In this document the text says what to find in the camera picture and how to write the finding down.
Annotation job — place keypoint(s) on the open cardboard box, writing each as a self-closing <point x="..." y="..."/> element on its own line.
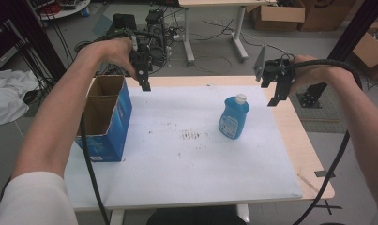
<point x="279" y="15"/>

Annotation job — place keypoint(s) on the person's left hand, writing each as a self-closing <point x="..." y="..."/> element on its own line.
<point x="113" y="53"/>

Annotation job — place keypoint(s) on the black tape strip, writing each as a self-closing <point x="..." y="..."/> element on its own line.
<point x="324" y="173"/>

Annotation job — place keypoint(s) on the white-legged wooden desk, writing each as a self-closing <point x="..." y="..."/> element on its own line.
<point x="214" y="2"/>

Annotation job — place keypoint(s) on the closed cardboard box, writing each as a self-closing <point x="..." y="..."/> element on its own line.
<point x="327" y="14"/>

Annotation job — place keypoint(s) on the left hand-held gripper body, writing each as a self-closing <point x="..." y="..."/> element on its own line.
<point x="143" y="51"/>

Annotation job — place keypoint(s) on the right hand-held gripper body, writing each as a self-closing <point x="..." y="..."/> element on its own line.
<point x="272" y="67"/>

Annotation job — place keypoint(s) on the light wooden table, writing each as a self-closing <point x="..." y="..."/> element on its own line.
<point x="305" y="150"/>

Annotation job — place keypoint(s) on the cardboard box with dark contents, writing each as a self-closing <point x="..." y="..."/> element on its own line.
<point x="372" y="50"/>

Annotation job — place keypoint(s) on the grey floor mat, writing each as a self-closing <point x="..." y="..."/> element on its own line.
<point x="324" y="118"/>

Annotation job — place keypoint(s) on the black metal stand post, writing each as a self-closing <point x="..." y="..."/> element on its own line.
<point x="355" y="28"/>
<point x="36" y="37"/>

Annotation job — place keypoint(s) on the blue bottle with white cap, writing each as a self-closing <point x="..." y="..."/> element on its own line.
<point x="233" y="118"/>

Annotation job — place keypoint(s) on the white table mat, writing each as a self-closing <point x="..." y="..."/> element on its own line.
<point x="193" y="162"/>

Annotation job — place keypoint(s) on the white cloth heap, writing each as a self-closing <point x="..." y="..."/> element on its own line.
<point x="8" y="93"/>

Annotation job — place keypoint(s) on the round white table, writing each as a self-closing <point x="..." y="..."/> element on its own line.
<point x="64" y="9"/>

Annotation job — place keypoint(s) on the blue cardboard box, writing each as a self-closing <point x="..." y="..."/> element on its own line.
<point x="111" y="125"/>

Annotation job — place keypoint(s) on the black stand foot bracket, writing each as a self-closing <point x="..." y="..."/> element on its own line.
<point x="311" y="95"/>

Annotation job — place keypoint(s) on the person's dark clothed legs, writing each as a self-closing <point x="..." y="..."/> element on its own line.
<point x="196" y="216"/>

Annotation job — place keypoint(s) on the person's right hand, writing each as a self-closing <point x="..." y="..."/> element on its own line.
<point x="311" y="73"/>

